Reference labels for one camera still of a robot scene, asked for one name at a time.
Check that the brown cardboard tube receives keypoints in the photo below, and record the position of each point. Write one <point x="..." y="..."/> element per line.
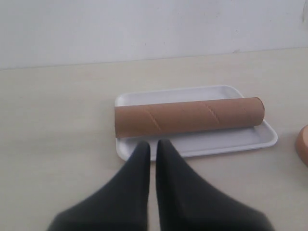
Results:
<point x="169" y="118"/>

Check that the white foam tray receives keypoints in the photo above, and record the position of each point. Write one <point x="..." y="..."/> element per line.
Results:
<point x="196" y="143"/>

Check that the wooden paper towel holder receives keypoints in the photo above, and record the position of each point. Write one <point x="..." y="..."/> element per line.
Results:
<point x="301" y="145"/>

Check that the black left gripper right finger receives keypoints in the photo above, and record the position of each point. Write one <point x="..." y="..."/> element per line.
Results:
<point x="187" y="202"/>

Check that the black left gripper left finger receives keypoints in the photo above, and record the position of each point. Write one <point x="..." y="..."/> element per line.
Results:
<point x="120" y="205"/>

